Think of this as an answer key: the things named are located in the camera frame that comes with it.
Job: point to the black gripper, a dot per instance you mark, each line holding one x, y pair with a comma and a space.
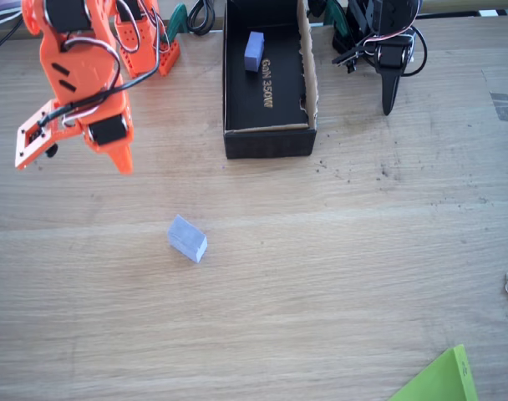
388, 58

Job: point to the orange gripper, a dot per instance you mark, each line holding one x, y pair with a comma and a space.
108, 133

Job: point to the pale blue block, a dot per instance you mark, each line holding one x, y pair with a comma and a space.
255, 52
187, 240

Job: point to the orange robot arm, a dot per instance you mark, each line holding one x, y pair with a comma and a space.
82, 71

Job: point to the black cardboard box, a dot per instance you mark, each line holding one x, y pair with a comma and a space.
266, 144

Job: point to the green table clamp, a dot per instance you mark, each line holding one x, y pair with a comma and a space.
179, 18
337, 21

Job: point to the flat white-edged device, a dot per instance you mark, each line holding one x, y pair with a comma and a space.
3, 5

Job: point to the green paper sheet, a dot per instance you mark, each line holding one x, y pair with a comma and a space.
442, 380

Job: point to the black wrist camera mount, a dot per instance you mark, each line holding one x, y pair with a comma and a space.
346, 58

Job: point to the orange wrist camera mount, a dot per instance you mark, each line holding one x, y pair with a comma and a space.
21, 146

